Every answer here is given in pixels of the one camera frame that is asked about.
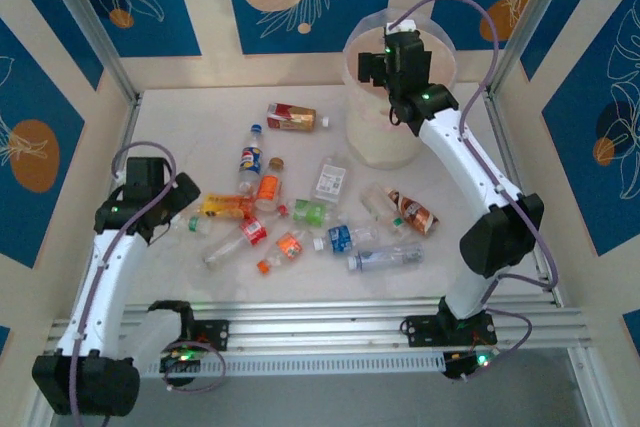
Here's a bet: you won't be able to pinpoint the clear bottle green ring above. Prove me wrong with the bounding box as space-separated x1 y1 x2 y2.
172 214 215 238

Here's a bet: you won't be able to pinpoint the yellow orange label bottle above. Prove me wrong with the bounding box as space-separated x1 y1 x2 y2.
198 192 257 222

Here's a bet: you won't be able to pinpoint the red tan rectangular bottle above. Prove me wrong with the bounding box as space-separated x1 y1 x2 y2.
265 102 332 134

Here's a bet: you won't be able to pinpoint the blue cap cola bottle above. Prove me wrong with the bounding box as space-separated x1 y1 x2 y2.
237 123 266 194

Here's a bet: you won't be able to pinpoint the clear square white label bottle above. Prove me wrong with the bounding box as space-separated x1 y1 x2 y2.
311 156 350 206

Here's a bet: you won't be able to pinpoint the clear bottle red label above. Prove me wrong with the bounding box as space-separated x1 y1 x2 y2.
202 204 291 268

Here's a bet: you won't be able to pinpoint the orange label cork cap bottle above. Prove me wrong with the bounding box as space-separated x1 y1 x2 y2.
254 157 286 213

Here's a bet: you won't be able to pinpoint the clear bottle green cap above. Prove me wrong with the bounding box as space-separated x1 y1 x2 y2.
360 185 407 237

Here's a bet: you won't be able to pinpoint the brown copper label bottle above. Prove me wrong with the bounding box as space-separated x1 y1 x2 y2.
384 187 440 236

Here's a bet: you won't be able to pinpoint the green label bottle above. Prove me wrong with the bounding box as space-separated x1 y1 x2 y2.
291 198 335 226

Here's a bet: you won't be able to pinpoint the small orange cap bottle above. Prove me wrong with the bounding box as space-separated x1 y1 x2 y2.
256 230 307 276

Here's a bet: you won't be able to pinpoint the blue label white cap bottle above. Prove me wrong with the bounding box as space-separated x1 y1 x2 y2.
312 224 380 253

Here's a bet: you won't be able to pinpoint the cream plastic bin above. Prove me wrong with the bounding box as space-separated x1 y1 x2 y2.
343 9 459 170

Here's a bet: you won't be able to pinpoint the controller board green light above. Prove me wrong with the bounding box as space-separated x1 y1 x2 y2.
442 349 499 381
159 341 201 373

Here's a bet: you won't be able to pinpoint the clear bottle grey label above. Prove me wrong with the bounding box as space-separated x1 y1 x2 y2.
347 242 426 273

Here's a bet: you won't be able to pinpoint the aluminium side rail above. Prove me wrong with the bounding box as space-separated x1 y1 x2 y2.
482 86 609 427
22 94 146 427

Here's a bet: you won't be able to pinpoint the aluminium frame post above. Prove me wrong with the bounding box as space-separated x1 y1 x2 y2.
485 0 584 98
34 0 141 104

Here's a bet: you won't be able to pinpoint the wide aluminium base rail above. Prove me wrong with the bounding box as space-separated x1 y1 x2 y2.
47 298 594 353

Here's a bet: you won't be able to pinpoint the white slotted cable duct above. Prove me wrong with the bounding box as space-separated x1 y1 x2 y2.
64 351 449 379

